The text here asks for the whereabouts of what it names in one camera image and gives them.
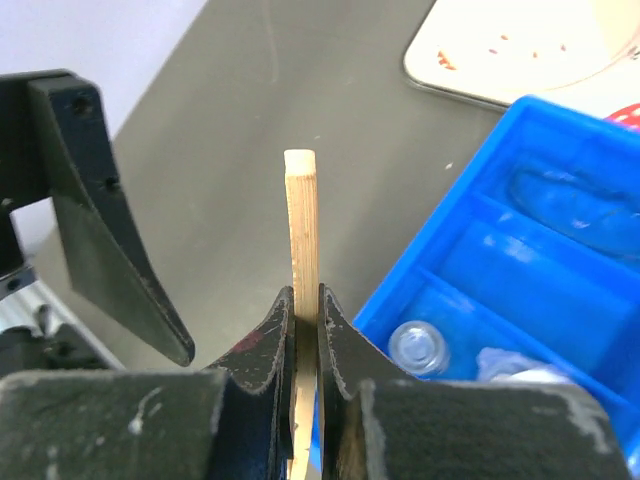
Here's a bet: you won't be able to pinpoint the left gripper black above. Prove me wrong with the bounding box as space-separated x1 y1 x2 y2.
1 70 195 366

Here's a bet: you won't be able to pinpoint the pink cream plate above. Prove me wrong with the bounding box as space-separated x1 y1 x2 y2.
591 0 639 60

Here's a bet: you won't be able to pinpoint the wooden tweezers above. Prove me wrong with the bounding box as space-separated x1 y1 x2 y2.
284 149 319 479

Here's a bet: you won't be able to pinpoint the blue plastic bin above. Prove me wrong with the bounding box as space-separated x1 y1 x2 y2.
355 97 639 471

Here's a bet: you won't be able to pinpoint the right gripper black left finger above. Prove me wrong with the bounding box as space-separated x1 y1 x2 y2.
205 286 295 479

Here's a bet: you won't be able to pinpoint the small clear glass dish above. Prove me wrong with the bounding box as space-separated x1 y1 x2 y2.
388 320 450 376

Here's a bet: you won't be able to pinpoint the strawberry pattern tray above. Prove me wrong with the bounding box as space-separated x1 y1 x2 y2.
403 1 639 117

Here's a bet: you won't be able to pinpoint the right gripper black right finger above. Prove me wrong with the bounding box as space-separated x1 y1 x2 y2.
317 284 417 479

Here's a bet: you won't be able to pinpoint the plastic bag with contents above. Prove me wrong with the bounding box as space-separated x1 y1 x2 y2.
476 347 573 384

